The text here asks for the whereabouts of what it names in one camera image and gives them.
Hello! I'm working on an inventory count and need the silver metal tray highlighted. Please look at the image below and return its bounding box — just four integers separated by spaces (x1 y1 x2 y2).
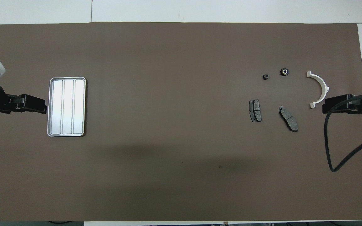
47 77 86 137

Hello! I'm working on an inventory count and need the long grey brake pad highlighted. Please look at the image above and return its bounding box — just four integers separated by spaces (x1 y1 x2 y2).
278 106 299 132

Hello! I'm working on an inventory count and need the short dark brake pad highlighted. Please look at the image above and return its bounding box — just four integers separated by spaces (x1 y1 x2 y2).
249 100 262 122

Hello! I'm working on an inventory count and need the brown table mat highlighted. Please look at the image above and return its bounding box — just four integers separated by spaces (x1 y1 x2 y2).
0 22 362 222

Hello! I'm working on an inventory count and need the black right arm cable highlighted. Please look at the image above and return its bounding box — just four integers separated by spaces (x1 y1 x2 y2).
324 95 362 172

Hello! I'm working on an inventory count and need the white semicircular plastic bracket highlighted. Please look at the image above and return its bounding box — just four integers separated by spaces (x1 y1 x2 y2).
307 71 330 109

